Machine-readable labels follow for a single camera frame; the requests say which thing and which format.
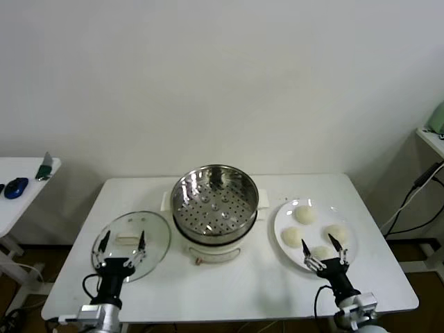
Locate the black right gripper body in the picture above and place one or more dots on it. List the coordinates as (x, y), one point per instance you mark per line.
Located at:
(334, 274)

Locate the round glass pot lid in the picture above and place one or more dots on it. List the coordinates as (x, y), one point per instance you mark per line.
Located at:
(152, 236)

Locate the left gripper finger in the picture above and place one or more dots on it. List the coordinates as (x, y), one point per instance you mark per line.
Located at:
(141, 243)
(103, 243)

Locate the white side table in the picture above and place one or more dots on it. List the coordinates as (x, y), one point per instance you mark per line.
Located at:
(31, 194)

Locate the mint green appliance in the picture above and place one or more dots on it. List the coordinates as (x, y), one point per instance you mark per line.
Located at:
(437, 119)

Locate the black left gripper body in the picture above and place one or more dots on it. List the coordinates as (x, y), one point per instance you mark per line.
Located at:
(112, 274)

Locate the white round plate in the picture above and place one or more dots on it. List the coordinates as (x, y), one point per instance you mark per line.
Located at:
(314, 235)

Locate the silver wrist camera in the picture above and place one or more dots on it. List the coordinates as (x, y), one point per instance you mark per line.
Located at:
(92, 312)
(368, 302)

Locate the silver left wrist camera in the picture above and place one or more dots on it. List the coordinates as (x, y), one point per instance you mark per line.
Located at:
(92, 312)

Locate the blue computer mouse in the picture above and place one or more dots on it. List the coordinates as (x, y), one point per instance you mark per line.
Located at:
(15, 187)

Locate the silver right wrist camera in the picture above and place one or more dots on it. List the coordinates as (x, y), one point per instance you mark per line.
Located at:
(368, 302)

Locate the stainless steel steamer basket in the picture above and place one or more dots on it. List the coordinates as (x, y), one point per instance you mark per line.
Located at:
(215, 208)

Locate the white steamed baozi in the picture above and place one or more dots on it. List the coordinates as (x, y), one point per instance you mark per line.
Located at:
(322, 252)
(338, 230)
(292, 237)
(306, 214)

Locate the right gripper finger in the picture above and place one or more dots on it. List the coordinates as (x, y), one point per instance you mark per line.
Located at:
(306, 249)
(335, 243)

